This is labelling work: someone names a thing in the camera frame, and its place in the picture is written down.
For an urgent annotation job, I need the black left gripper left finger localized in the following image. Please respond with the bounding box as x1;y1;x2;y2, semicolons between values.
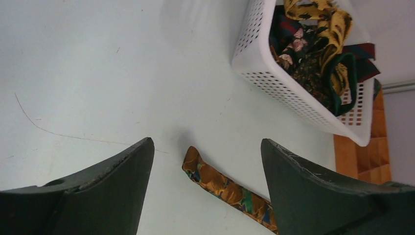
0;137;155;235

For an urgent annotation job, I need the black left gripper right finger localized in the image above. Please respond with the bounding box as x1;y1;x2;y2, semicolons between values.
261;139;415;235

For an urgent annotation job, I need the orange compartment tray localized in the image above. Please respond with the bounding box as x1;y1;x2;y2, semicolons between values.
334;91;392;185

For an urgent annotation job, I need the dark floral patterned tie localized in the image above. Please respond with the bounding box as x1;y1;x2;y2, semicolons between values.
182;146;278;235

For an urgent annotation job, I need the white plastic mesh basket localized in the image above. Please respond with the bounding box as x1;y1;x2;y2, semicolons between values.
231;0;375;146

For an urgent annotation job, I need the rolled dark patterned tie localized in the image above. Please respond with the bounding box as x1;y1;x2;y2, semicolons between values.
373;78;382;100

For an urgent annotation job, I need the brown dark patterned tie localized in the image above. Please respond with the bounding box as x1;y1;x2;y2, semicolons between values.
269;26;334;113

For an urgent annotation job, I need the red navy striped tie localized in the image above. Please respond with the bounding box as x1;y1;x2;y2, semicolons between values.
343;43;381;83

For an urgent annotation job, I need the green navy plaid tie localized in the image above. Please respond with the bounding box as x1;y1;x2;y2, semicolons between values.
270;13;357;116

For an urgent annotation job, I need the yellow insect print tie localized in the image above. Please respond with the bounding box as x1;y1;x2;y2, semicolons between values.
282;0;354;98

